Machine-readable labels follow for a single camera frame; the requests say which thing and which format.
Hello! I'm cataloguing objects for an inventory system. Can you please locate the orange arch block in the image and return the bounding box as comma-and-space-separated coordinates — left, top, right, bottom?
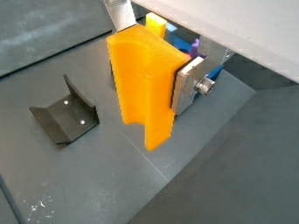
107, 24, 189, 151

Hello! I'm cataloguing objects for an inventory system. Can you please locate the black curved holder stand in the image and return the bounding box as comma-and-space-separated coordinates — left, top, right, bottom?
30, 75, 101, 144

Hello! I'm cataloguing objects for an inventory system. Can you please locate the purple star prism block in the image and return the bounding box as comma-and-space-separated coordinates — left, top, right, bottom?
190, 38, 206, 59

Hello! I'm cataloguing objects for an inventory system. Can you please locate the tall yellow arch block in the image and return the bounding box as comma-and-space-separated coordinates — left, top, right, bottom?
146, 12, 167, 39

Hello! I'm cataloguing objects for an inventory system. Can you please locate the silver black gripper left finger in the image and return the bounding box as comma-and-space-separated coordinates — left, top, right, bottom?
105, 0, 137, 32

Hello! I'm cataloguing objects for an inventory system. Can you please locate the light blue square block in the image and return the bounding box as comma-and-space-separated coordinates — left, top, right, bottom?
165, 23, 178, 41

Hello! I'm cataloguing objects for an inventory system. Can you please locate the blue shape sorter board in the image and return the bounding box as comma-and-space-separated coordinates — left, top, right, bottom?
173, 36, 229, 98

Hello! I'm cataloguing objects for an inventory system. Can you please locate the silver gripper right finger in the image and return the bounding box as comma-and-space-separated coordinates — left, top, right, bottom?
171, 38, 235, 115

